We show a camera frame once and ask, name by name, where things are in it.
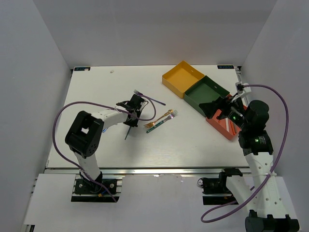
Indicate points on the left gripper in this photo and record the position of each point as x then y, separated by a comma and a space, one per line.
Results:
133, 123

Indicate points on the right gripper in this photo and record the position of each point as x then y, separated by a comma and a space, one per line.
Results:
223, 104

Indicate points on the purple iridescent fork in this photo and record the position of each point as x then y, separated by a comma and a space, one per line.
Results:
139, 93

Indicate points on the ornate gold fork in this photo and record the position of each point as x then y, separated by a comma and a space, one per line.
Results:
151, 124

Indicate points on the orange chopstick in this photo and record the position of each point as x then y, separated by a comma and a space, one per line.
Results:
234, 128

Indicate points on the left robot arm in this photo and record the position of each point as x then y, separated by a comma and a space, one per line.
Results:
85, 133

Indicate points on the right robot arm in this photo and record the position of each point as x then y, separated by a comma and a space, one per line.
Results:
266, 212

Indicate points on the green square tray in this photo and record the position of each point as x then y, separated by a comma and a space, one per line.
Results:
203, 91

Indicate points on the red square tray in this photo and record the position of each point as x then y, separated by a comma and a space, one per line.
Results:
220, 126

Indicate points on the yellow square tray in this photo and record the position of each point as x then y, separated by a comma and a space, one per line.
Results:
181, 77

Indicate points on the right corner label sticker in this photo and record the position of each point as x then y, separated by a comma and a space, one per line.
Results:
225, 66

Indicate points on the corner label sticker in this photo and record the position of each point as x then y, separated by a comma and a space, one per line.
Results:
81, 69
225, 66

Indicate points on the left corner label sticker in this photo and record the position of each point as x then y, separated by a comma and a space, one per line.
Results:
81, 69

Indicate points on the silver fork green handle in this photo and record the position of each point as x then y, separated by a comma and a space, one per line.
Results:
162, 121

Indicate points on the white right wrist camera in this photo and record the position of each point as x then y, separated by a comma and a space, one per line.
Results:
243, 89

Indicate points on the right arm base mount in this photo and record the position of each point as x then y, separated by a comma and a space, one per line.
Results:
215, 191

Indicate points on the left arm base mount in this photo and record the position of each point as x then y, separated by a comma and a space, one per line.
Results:
85, 191

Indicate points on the aluminium table edge rail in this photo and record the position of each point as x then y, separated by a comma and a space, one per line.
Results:
138, 171

